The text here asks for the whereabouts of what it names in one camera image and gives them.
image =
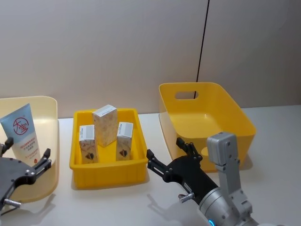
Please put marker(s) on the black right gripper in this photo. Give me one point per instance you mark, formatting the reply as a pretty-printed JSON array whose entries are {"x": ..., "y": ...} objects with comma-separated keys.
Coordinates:
[{"x": 188, "y": 171}]

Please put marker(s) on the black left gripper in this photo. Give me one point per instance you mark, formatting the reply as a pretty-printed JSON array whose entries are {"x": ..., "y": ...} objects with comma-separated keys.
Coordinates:
[{"x": 14, "y": 171}]

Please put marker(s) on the light blue and white tube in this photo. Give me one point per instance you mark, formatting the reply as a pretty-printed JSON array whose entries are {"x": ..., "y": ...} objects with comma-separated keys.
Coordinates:
[{"x": 22, "y": 131}]

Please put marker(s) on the pale cream plastic bin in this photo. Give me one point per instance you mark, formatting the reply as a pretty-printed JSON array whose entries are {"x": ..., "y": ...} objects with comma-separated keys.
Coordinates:
[{"x": 50, "y": 131}]

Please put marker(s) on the small white patterned carton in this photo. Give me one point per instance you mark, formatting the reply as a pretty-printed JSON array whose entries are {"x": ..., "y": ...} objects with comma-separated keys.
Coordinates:
[
  {"x": 88, "y": 146},
  {"x": 124, "y": 146}
]

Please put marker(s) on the shallow yellow plastic tray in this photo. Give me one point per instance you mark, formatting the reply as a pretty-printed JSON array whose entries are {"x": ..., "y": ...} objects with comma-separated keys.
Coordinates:
[{"x": 108, "y": 173}]

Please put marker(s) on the tall white patterned carton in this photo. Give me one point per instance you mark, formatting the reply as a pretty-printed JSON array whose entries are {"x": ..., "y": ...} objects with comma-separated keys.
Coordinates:
[{"x": 105, "y": 127}]

